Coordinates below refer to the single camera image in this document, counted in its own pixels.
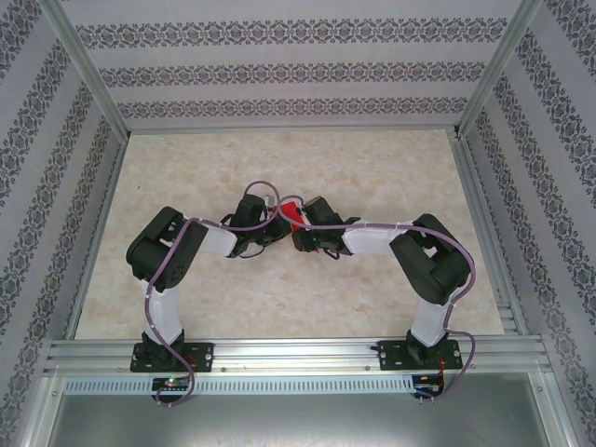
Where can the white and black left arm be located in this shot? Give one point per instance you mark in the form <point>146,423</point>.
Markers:
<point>219,239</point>

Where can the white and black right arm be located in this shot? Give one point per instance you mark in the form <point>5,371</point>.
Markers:
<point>372,237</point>

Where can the grey metal sheet panel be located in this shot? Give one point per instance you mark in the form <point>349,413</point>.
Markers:
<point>298,419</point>

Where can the aluminium frame crossbar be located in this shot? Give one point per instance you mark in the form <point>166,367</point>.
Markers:
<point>288,129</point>

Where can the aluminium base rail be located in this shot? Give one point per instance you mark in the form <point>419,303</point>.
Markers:
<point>298,354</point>

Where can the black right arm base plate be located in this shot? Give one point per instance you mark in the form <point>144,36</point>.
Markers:
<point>391,356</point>

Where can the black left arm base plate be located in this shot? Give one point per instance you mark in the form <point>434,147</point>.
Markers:
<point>202,356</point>

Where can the aluminium side rail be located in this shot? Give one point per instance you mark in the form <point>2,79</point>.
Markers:
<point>97,233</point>
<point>489,233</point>

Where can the aluminium frame post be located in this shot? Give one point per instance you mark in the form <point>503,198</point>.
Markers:
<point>489,79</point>
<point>95,79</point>

